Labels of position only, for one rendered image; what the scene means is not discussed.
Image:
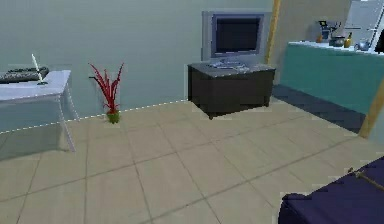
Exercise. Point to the grey television set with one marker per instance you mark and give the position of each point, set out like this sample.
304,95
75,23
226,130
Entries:
236,36

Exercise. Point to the dark brown cabinet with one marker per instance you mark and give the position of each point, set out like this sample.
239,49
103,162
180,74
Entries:
230,87

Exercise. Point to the red house plant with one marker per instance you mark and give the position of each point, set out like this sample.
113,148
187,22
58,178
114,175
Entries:
110,90

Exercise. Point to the teal kitchen counter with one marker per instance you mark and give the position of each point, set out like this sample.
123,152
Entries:
330,75

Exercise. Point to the white table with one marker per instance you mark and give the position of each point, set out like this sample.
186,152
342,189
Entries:
36,87

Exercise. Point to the dark round pot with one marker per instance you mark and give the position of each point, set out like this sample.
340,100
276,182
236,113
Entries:
336,41

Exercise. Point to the yellow bottle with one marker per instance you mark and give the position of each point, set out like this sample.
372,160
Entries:
348,40

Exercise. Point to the black keyboard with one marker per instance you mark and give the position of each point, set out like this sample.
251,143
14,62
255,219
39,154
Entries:
20,74

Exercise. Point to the grey kettle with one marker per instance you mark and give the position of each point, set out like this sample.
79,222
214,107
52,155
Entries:
362,45

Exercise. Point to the brown stick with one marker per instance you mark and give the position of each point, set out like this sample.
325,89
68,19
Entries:
366,178

